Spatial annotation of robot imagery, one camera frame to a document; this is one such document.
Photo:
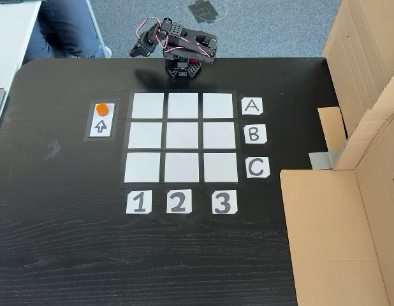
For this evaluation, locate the red black bar clamp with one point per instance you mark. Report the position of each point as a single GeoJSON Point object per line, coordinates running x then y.
{"type": "Point", "coordinates": [192, 60]}

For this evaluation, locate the paper sheet number 3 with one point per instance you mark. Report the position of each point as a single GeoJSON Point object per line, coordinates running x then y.
{"type": "Point", "coordinates": [224, 202]}

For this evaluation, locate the paper sheet number 2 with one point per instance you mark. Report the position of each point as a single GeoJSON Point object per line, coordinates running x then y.
{"type": "Point", "coordinates": [178, 201]}

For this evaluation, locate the white nine-square grid sheet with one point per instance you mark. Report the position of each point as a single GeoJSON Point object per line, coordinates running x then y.
{"type": "Point", "coordinates": [182, 137]}

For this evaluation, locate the person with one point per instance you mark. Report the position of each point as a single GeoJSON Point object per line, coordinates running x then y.
{"type": "Point", "coordinates": [66, 28]}

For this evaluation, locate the brown cardboard box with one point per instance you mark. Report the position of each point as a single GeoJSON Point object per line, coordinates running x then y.
{"type": "Point", "coordinates": [359, 48]}
{"type": "Point", "coordinates": [331, 239]}

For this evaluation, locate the white arrow paper sheet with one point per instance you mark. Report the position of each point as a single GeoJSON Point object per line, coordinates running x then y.
{"type": "Point", "coordinates": [101, 127]}

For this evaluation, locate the clear tape scrap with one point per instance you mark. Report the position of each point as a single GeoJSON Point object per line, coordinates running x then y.
{"type": "Point", "coordinates": [9, 115]}

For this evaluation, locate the white desk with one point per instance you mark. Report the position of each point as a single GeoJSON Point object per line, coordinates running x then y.
{"type": "Point", "coordinates": [12, 38]}

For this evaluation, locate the white metal desk leg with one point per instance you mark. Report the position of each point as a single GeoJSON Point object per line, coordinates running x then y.
{"type": "Point", "coordinates": [95, 27]}

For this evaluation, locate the paper sheet letter B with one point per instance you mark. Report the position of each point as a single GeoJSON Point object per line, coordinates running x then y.
{"type": "Point", "coordinates": [255, 134]}

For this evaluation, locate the black floor tape patch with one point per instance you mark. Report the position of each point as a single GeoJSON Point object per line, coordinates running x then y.
{"type": "Point", "coordinates": [203, 11]}

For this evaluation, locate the clear tape scraps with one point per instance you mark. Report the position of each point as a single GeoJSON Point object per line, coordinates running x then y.
{"type": "Point", "coordinates": [53, 150]}

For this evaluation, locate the round orange token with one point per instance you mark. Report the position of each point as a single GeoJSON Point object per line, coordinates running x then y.
{"type": "Point", "coordinates": [102, 109]}

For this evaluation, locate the paper sheet letter C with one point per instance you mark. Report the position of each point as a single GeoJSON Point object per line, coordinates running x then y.
{"type": "Point", "coordinates": [257, 167]}

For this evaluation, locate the grey duct tape strip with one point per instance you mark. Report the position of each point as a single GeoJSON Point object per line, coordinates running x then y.
{"type": "Point", "coordinates": [323, 158]}

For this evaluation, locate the paper sheet letter A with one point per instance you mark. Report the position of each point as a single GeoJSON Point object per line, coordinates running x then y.
{"type": "Point", "coordinates": [252, 106]}

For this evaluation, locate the paper sheet number 1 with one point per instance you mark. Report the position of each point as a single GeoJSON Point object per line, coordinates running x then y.
{"type": "Point", "coordinates": [139, 202]}

